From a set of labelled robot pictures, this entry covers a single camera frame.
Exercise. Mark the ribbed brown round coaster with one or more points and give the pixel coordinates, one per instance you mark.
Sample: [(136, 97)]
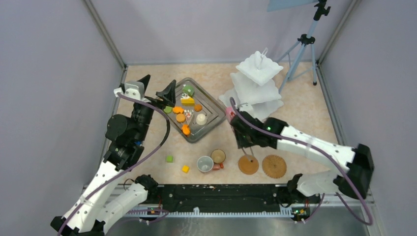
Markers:
[(274, 166)]

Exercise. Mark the green macaron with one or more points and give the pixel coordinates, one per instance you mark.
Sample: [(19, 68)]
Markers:
[(168, 109)]

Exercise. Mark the white strawberry cake slice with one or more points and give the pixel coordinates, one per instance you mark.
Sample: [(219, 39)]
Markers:
[(188, 115)]

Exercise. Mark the brown round cookie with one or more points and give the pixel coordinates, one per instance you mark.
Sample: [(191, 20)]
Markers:
[(198, 107)]

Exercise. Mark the silver metal tray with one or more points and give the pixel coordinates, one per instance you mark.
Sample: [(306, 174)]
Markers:
[(196, 112)]

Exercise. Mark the brown cup with red handle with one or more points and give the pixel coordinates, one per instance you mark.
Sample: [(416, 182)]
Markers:
[(218, 156)]

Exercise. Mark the white three-tier serving stand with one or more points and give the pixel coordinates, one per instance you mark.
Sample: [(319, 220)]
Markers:
[(254, 89)]

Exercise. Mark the smooth brown round coaster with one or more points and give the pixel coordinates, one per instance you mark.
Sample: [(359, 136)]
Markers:
[(248, 165)]

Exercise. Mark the orange bear cookie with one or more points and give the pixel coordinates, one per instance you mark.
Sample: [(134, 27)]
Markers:
[(186, 129)]

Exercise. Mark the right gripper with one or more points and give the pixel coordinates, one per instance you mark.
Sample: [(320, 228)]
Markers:
[(241, 143)]

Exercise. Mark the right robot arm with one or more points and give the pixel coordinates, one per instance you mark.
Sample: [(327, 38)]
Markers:
[(350, 168)]

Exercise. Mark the orange round macaron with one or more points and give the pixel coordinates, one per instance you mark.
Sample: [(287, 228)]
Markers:
[(180, 118)]

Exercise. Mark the yellow cube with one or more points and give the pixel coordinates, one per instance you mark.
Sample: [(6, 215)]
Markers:
[(185, 169)]

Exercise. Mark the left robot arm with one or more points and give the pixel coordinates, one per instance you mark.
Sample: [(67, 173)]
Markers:
[(94, 214)]

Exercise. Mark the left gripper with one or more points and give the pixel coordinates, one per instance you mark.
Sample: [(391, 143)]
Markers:
[(168, 94)]

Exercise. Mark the green cake cube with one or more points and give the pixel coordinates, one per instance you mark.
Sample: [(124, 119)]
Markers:
[(188, 90)]

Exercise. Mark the orange flower cookie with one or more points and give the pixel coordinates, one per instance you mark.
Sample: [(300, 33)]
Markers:
[(178, 110)]

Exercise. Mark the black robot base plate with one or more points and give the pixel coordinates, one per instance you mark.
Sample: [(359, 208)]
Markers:
[(227, 198)]

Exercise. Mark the light blue tripod stand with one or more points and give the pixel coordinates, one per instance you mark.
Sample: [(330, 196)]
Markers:
[(295, 52)]

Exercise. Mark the yellow cheese cake wedge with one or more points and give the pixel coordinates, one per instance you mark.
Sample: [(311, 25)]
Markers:
[(187, 100)]

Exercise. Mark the grey-white cup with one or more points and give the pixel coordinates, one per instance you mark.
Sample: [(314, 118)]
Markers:
[(205, 164)]

